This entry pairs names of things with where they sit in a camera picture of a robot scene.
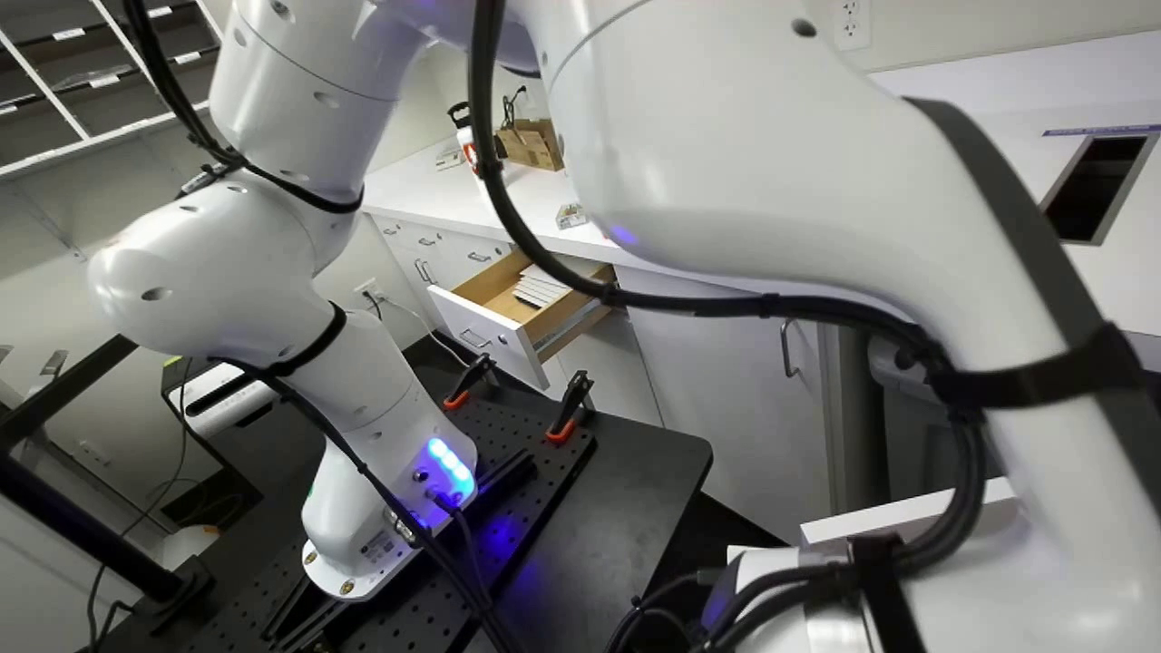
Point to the white wall outlet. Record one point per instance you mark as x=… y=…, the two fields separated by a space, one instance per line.
x=855 y=23

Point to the brown cardboard box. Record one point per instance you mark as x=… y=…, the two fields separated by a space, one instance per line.
x=532 y=147

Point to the white mail sorter shelving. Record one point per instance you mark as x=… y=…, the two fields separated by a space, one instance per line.
x=74 y=96

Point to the closed white drawer front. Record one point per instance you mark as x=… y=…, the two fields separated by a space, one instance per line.
x=411 y=248

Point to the black robot table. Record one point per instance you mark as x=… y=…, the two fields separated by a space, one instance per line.
x=603 y=509

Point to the white flat panel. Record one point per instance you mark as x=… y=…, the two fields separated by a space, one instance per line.
x=893 y=514

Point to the black metal stand frame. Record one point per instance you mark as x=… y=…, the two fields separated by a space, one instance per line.
x=74 y=374

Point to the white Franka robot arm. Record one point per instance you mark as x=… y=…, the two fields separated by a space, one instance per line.
x=748 y=147

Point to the open wooden drawer white front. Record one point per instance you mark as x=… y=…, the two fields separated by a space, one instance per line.
x=483 y=327

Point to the white base cabinet doors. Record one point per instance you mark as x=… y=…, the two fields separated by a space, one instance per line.
x=727 y=413

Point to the black clamp orange tips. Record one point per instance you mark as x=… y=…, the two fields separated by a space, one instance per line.
x=559 y=430
x=460 y=398

